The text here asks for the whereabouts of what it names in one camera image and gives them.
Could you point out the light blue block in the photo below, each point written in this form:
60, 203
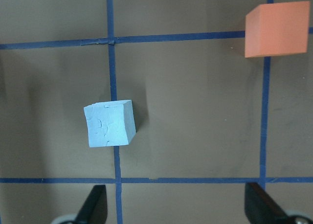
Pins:
110, 123

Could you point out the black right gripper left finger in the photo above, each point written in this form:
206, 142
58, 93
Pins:
95, 207

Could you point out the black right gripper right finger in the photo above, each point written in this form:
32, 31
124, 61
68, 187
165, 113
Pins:
260, 208

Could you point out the orange foam block left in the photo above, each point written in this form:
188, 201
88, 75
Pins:
277, 29

